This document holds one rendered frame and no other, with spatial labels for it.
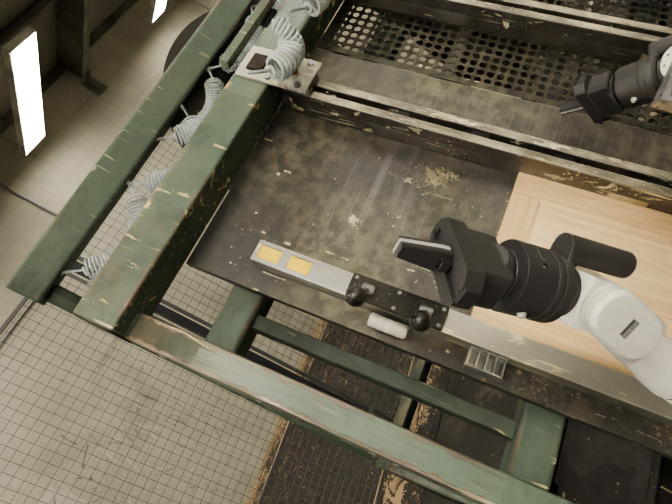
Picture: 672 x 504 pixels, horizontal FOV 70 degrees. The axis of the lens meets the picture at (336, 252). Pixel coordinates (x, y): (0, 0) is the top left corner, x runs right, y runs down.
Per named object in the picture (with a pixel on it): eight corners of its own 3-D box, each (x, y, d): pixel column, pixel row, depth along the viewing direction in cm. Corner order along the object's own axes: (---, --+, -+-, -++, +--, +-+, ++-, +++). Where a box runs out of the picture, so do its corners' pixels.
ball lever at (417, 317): (432, 322, 93) (426, 337, 80) (414, 315, 94) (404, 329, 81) (439, 304, 92) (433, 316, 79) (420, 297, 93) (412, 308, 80)
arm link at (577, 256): (492, 294, 64) (560, 312, 67) (537, 332, 54) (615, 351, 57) (526, 215, 61) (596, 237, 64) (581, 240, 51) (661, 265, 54)
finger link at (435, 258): (402, 235, 52) (452, 249, 53) (390, 256, 54) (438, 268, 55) (404, 244, 51) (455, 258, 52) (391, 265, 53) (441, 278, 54)
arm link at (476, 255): (434, 329, 53) (524, 350, 56) (481, 269, 47) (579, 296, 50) (415, 253, 62) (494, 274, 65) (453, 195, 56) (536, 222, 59)
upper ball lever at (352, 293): (375, 300, 96) (359, 311, 83) (357, 294, 97) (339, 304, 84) (381, 283, 95) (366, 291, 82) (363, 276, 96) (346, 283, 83)
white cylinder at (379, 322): (366, 327, 97) (404, 342, 95) (366, 323, 94) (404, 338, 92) (372, 314, 98) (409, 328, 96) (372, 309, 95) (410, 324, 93)
